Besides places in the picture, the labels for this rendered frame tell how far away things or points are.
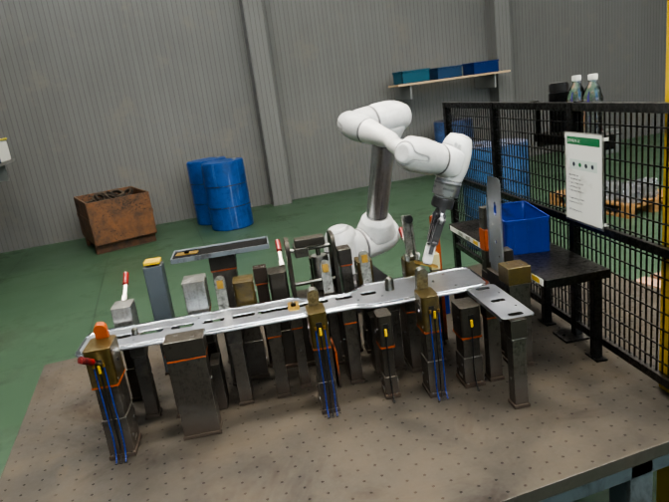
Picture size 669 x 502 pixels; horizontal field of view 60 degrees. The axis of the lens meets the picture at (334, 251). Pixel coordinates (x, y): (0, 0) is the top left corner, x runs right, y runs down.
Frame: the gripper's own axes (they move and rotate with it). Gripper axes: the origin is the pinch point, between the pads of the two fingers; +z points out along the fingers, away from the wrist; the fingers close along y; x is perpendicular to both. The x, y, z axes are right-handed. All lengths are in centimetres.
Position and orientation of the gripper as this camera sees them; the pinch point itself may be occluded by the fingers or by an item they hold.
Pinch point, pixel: (429, 253)
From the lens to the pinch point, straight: 205.2
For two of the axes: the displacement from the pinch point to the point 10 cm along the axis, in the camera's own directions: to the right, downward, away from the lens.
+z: -2.1, 9.5, 2.4
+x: 9.8, 2.1, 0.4
